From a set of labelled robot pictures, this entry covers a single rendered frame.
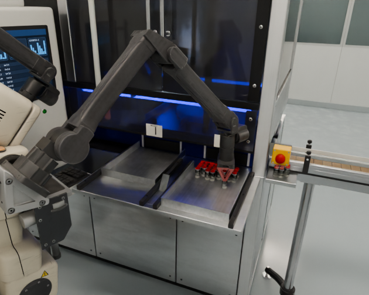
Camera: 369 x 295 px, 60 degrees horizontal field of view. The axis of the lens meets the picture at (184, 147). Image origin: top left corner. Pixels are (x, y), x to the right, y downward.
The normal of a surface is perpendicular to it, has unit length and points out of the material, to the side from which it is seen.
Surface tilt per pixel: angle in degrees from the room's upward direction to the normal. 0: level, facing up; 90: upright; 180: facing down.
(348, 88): 90
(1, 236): 90
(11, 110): 90
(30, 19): 90
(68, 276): 0
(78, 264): 0
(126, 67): 82
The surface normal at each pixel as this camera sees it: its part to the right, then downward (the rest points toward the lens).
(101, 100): 0.62, 0.19
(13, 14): 0.85, 0.23
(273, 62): -0.37, 0.37
